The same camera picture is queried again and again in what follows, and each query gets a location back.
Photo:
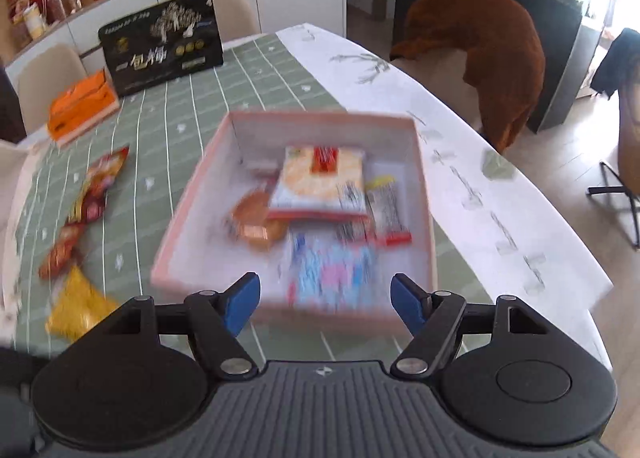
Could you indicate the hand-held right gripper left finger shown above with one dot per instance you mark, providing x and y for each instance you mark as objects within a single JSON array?
[{"x": 242, "y": 303}]

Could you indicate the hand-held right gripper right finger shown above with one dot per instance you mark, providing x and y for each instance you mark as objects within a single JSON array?
[{"x": 407, "y": 303}]

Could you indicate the beige chair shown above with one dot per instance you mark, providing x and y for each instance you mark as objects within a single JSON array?
[
  {"x": 50, "y": 78},
  {"x": 232, "y": 13}
]

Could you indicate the pink cardboard box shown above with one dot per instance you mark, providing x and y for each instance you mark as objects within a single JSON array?
[{"x": 200, "y": 233}]

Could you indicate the dark low cabinet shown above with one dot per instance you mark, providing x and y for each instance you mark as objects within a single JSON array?
[{"x": 560, "y": 53}]

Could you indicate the black jacket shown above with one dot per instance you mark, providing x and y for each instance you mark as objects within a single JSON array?
[{"x": 615, "y": 63}]

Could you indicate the clear packet with orange cake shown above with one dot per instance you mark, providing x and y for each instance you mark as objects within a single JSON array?
[{"x": 252, "y": 220}]

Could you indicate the red green snack packet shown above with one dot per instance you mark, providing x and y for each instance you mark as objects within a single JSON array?
[{"x": 102, "y": 183}]

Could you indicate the dark red snack packet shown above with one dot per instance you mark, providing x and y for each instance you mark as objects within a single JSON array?
[{"x": 60, "y": 253}]

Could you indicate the orange tissue box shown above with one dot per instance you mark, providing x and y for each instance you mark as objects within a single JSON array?
[{"x": 80, "y": 108}]

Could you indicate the large black snack bag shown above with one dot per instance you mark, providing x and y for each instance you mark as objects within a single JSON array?
[{"x": 160, "y": 45}]

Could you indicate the white red rice cracker packet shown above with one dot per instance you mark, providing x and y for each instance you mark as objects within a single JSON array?
[{"x": 320, "y": 178}]

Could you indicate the brown chair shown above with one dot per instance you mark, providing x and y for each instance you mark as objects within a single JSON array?
[{"x": 627, "y": 153}]

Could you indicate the yellow snack packet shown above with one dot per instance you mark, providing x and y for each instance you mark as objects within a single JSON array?
[{"x": 80, "y": 305}]

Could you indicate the white red yellow snack wrapper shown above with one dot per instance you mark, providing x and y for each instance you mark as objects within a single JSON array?
[{"x": 387, "y": 210}]

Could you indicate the white printed tablecloth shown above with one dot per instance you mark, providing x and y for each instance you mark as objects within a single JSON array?
[{"x": 450, "y": 148}]

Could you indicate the blue pink snack packet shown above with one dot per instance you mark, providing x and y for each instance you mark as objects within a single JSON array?
[{"x": 330, "y": 270}]

